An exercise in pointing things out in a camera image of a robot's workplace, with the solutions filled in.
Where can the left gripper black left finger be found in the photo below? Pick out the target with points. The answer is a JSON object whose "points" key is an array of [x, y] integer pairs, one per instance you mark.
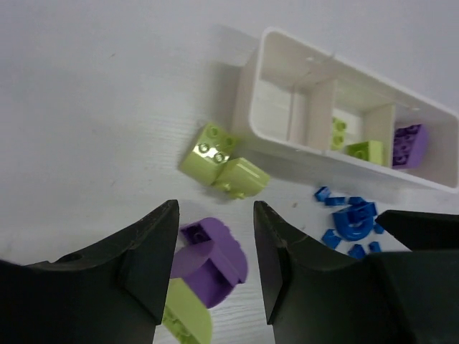
{"points": [[113, 291]]}

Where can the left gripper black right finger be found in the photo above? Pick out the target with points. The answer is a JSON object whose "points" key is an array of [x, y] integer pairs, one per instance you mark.
{"points": [[313, 294]]}

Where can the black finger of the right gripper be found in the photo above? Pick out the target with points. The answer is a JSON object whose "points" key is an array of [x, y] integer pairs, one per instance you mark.
{"points": [[421, 231]]}

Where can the lime quarter-round lego brick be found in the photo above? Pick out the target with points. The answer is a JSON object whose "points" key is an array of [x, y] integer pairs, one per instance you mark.
{"points": [[185, 316]]}

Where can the purple curved lego brick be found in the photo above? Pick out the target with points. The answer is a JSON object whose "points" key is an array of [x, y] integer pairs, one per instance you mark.
{"points": [[409, 146]]}

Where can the purple round lego piece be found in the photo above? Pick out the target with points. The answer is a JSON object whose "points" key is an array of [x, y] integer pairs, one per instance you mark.
{"points": [[212, 263]]}

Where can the lime curved lego brick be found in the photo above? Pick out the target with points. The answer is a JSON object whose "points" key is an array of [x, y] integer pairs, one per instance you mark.
{"points": [[209, 152]]}

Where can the lime curved lego slope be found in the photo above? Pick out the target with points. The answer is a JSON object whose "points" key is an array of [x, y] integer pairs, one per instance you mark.
{"points": [[240, 179]]}

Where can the small blue lego brick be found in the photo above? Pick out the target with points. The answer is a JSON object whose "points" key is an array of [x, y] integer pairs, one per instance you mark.
{"points": [[355, 200], [378, 229], [335, 201], [374, 247], [331, 239], [357, 252], [322, 193]]}

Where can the large blue arch lego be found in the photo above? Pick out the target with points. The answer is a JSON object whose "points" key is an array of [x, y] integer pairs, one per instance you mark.
{"points": [[356, 221]]}

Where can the white three-compartment tray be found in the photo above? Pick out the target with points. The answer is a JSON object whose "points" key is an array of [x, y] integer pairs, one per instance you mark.
{"points": [[289, 91]]}

